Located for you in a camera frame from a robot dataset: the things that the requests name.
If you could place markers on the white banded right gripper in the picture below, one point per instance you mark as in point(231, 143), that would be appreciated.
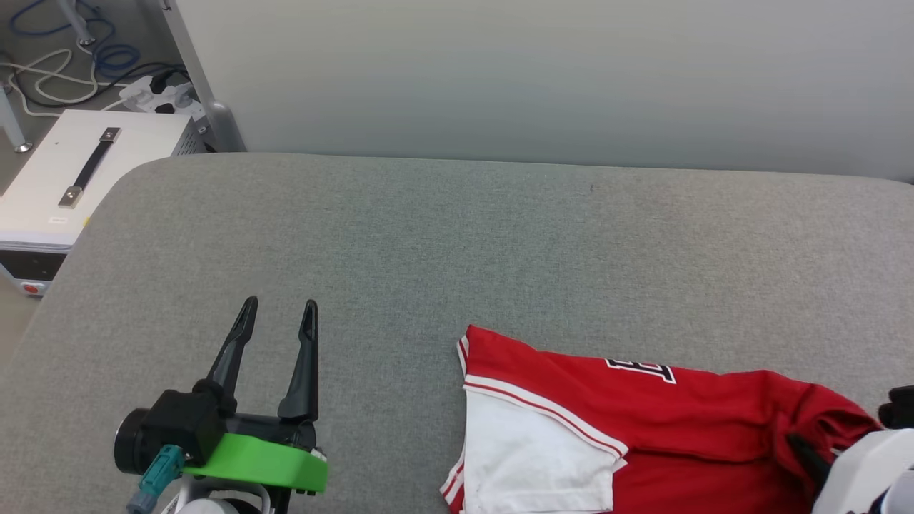
point(864, 471)

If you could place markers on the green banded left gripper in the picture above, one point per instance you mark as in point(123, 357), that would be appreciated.
point(264, 460)

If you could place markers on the red jersey garment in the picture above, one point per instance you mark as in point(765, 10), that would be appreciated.
point(678, 417)

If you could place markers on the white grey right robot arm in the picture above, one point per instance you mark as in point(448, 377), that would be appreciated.
point(898, 496)

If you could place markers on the white equipment box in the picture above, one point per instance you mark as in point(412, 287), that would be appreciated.
point(50, 178)

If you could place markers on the white power strip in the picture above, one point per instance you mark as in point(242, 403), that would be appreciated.
point(161, 94)

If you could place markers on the thin metal leg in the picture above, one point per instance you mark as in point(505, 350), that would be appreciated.
point(77, 25)
point(14, 125)

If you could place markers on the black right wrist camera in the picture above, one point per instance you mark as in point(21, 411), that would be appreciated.
point(898, 407)

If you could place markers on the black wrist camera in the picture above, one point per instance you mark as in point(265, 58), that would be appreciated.
point(898, 407)
point(171, 428)

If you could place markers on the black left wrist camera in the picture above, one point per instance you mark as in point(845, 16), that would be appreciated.
point(171, 428)

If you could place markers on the grey metal frame post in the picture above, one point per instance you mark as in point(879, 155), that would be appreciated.
point(203, 78)

